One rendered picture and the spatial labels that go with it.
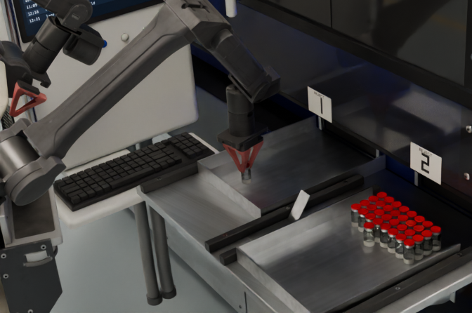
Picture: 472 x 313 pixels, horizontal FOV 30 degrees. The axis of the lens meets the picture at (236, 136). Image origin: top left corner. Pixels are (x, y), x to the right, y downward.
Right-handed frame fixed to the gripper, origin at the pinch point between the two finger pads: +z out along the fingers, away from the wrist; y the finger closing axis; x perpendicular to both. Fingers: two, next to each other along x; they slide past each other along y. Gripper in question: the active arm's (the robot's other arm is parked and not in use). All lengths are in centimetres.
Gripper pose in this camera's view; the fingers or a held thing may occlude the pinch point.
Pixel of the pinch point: (244, 166)
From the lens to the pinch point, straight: 196.7
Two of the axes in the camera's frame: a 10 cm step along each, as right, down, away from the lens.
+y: 6.7, -3.9, 6.2
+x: -7.3, -2.8, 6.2
